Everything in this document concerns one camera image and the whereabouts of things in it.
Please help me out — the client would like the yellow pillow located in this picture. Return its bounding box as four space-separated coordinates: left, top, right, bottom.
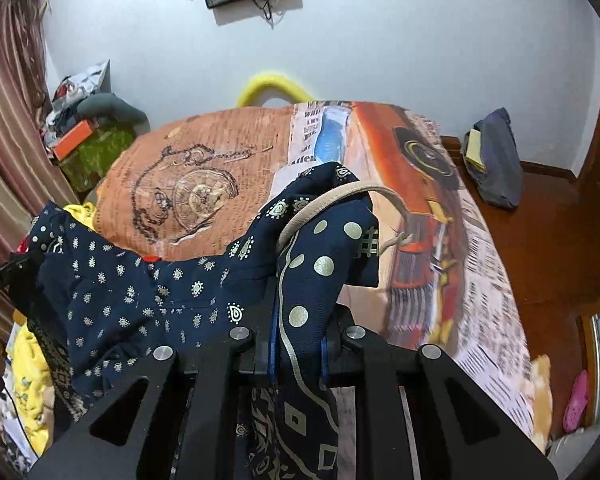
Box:
236 72 314 107

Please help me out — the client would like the pink slipper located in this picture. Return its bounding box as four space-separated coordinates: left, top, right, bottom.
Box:
562 370 590 434

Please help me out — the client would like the grey cloth on pile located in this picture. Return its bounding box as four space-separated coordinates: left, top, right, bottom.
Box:
76 92 147 126

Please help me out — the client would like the orange box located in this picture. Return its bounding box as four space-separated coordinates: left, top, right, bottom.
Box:
52 120 96 160

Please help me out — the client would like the grey blue bag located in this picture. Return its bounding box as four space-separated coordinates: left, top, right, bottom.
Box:
460 107 524 210

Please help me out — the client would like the yellow cartoon blanket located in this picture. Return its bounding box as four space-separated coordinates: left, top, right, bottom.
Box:
6 203 106 454

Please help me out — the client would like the striped curtain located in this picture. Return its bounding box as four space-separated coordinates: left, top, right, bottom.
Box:
0 0 79 321

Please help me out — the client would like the newspaper print bed sheet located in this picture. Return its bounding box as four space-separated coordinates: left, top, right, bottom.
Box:
93 101 535 434

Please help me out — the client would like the green patterned box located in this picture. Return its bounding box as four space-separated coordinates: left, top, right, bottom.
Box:
59 126 135 194

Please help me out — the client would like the navy patterned garment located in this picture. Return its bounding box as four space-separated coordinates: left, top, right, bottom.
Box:
24 161 382 480

